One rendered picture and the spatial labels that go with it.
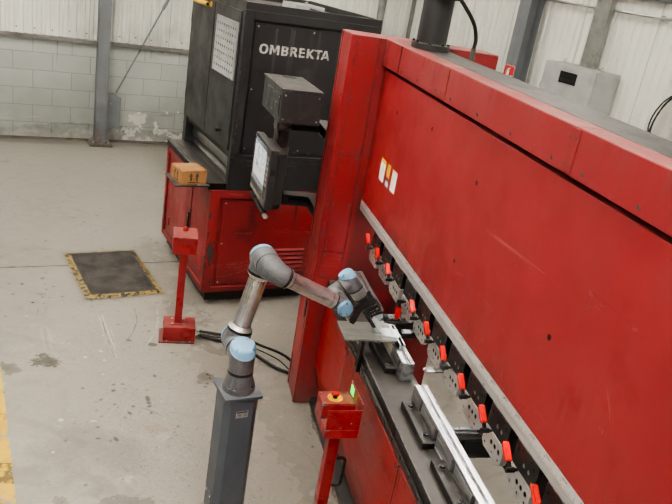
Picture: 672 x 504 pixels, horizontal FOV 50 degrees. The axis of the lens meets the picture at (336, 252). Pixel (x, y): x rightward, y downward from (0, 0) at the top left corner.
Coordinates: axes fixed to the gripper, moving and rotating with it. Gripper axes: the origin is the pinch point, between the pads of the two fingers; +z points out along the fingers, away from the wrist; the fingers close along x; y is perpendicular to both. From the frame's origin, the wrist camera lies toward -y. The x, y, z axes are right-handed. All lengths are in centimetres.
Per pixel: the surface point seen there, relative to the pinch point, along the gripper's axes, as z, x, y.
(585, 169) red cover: -76, -123, 96
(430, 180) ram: -57, -11, 58
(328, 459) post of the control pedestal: 29, -36, -47
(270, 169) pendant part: -77, 88, -17
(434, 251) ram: -36, -32, 45
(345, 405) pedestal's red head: 9.0, -33.1, -25.7
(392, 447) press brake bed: 22, -60, -12
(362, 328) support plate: -4.1, 1.0, -6.1
